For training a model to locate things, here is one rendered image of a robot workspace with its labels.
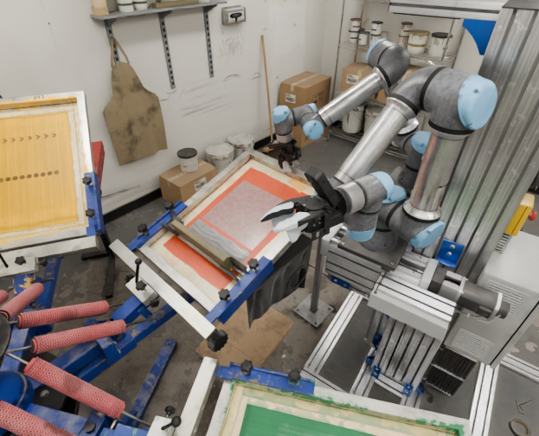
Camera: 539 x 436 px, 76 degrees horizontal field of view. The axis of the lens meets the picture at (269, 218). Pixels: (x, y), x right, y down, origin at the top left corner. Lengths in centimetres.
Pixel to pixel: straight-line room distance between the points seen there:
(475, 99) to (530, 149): 35
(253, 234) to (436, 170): 81
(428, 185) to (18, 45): 273
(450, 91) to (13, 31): 271
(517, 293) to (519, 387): 113
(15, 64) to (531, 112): 292
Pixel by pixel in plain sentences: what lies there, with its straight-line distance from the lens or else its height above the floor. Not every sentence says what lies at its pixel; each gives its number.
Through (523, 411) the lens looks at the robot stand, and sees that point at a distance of 250.
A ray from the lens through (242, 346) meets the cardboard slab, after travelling 249.
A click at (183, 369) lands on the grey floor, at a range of 249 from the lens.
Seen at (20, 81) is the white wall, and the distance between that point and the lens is 311.
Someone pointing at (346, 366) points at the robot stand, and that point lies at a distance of 225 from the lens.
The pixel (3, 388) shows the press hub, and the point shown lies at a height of 112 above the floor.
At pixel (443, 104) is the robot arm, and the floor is 184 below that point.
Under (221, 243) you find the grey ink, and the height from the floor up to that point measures 111.
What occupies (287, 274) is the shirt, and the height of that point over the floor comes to 84.
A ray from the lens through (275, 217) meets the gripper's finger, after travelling 79.
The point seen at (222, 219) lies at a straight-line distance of 165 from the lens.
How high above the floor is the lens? 215
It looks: 39 degrees down
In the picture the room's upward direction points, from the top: straight up
